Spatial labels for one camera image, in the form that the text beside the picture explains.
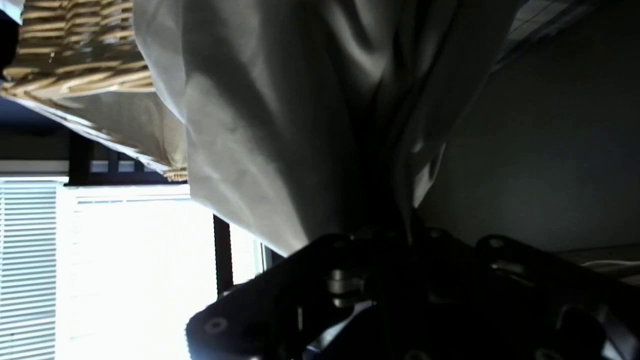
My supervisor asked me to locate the grey cloth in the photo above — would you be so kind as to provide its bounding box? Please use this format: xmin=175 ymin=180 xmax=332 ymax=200
xmin=129 ymin=0 xmax=525 ymax=259

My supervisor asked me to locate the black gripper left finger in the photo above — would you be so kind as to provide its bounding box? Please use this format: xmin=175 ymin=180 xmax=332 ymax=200
xmin=184 ymin=230 xmax=376 ymax=360

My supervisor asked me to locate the woven wicker laundry basket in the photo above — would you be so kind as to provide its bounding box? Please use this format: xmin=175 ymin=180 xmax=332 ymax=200
xmin=0 ymin=0 xmax=191 ymax=184

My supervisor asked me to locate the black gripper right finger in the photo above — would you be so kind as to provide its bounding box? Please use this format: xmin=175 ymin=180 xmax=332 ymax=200
xmin=398 ymin=226 xmax=640 ymax=360

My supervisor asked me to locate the bright window with blinds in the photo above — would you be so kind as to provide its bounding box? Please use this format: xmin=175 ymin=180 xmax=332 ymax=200
xmin=0 ymin=174 xmax=287 ymax=360

